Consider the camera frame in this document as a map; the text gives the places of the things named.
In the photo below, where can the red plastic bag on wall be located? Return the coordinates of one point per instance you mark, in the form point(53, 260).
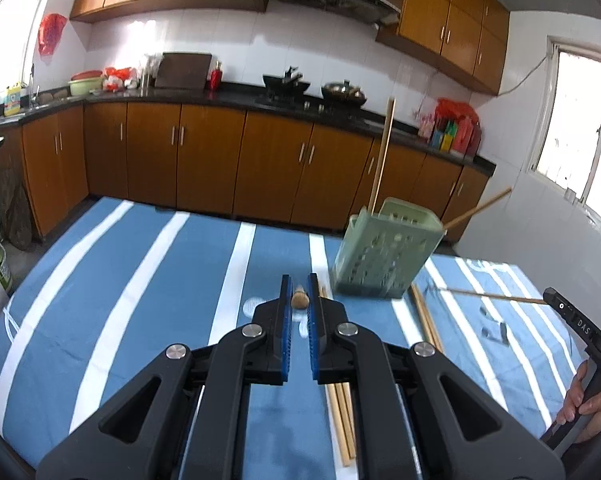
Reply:
point(50, 33)

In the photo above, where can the green perforated utensil holder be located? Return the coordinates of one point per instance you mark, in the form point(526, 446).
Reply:
point(381, 254)

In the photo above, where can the lidded dark wok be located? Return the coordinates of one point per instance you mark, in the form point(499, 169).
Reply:
point(343, 94)

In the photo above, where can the bamboo chopstick group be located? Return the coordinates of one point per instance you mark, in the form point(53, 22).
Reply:
point(430, 327)
point(348, 419)
point(423, 319)
point(338, 424)

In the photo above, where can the brown kitchen cabinets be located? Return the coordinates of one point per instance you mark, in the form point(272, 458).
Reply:
point(229, 155)
point(305, 5)

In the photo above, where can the dark wooden cutting board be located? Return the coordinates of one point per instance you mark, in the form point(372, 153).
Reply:
point(183, 71)

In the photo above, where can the red items on counter corner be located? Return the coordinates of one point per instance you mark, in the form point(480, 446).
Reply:
point(453, 127)

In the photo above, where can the yellow detergent bottle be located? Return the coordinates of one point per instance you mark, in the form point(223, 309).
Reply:
point(13, 99)

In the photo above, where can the black wok with handle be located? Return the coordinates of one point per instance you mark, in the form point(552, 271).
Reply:
point(292, 83)

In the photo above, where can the blue white striped tablecloth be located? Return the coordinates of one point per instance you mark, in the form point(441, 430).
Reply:
point(126, 281)

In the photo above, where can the green plastic basin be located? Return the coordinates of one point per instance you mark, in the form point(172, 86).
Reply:
point(85, 82)

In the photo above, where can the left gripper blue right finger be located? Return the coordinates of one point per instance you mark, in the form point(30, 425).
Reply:
point(316, 326)

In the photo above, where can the red bag on counter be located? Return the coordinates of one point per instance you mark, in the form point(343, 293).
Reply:
point(118, 79)

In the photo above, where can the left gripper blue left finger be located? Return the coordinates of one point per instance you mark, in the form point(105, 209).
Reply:
point(282, 330)

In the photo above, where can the brown lower kitchen cabinets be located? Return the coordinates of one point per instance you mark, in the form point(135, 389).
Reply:
point(229, 155)

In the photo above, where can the red bottle on counter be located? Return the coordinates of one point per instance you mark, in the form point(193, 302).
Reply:
point(215, 77)

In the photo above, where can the window with frame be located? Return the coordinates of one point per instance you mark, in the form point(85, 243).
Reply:
point(568, 152)

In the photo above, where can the person right hand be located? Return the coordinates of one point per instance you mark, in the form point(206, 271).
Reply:
point(575, 403)

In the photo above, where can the brown upper kitchen cabinets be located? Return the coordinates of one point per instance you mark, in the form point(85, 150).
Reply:
point(305, 5)

